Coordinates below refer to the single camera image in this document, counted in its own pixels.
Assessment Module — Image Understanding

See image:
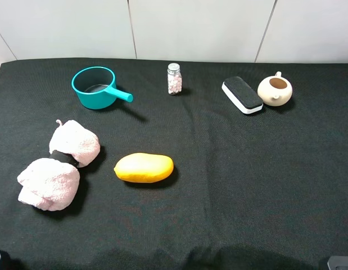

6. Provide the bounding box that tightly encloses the yellow mango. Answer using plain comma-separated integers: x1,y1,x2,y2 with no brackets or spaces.
114,153,174,183

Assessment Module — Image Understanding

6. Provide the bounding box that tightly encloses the black table cloth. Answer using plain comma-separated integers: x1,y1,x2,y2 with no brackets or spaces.
0,58,348,269

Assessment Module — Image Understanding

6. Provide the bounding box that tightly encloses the black and white eraser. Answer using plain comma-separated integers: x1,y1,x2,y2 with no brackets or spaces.
222,76,263,115

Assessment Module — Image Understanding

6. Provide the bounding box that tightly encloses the glass jar of pink candies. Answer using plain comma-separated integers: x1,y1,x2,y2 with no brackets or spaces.
167,63,182,95

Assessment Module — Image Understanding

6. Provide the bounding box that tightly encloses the pink rolled towel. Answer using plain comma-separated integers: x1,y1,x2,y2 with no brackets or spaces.
17,120,100,212

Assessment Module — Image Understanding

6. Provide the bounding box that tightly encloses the teal plastic saucepan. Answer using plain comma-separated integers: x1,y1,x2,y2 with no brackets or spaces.
71,66,133,110

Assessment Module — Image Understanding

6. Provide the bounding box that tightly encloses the grey robot base right corner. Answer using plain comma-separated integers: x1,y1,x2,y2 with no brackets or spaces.
318,256,348,270

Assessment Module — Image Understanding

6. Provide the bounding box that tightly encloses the beige ceramic teapot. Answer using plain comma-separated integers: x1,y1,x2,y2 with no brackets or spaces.
257,71,293,107

